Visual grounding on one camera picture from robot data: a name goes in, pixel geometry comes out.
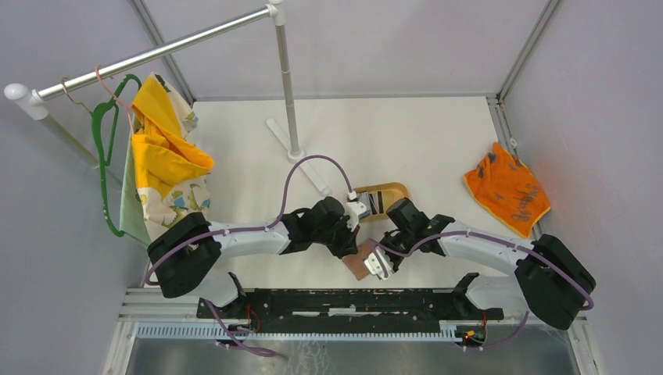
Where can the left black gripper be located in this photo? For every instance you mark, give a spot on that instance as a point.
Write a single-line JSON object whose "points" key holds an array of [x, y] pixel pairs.
{"points": [[349, 244]]}

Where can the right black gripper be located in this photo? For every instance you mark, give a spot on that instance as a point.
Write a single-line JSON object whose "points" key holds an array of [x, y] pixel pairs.
{"points": [[396, 262]]}

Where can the tan oval tray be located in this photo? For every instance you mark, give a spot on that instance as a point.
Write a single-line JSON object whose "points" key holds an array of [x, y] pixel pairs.
{"points": [[392, 192]]}

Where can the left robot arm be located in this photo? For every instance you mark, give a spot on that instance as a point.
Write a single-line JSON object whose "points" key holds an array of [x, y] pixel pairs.
{"points": [[184, 258]]}

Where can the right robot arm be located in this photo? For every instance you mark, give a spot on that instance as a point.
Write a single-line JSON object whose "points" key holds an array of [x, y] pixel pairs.
{"points": [[541, 277]]}

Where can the orange cloth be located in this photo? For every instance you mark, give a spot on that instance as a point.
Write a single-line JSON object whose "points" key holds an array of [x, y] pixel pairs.
{"points": [[507, 189]]}

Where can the yellow dinosaur print garment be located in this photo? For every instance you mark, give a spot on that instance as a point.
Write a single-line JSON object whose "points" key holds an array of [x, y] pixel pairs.
{"points": [[165, 171]]}

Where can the pink hanger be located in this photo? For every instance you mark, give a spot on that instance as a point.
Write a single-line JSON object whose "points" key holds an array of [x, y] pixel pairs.
{"points": [[116, 98]]}

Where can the green hanger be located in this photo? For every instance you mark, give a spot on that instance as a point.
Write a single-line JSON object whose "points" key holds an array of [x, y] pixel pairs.
{"points": [[105, 152]]}

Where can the metal clothes rack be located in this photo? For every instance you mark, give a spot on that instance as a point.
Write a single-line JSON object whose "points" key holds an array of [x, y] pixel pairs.
{"points": [[32, 102]]}

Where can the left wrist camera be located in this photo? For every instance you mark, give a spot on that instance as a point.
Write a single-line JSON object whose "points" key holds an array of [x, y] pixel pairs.
{"points": [[355, 209]]}

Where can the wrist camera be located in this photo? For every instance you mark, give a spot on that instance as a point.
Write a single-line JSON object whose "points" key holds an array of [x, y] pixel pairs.
{"points": [[355, 209], [378, 264]]}

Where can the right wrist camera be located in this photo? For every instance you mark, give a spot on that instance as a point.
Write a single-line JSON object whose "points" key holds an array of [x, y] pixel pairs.
{"points": [[378, 264]]}

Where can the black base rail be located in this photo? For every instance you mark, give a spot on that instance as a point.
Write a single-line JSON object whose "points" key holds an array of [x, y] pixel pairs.
{"points": [[353, 311]]}

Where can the white cable duct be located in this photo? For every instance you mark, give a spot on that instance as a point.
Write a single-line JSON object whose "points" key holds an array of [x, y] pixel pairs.
{"points": [[214, 332]]}

